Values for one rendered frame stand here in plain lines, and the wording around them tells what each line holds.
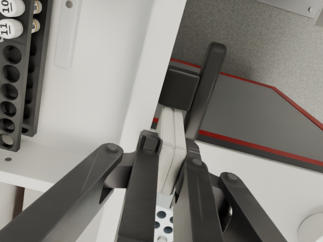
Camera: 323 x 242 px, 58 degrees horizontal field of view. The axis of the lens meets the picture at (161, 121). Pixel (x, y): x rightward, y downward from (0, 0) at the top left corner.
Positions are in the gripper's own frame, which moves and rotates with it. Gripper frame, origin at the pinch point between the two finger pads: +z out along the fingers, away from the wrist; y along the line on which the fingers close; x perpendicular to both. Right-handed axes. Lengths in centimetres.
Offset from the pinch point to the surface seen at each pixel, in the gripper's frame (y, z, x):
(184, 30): 5, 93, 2
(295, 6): 40, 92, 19
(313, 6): 45, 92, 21
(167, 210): 4.4, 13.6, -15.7
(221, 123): 12.0, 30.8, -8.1
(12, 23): -11.6, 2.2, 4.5
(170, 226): 5.5, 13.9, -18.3
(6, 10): -12.0, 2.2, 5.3
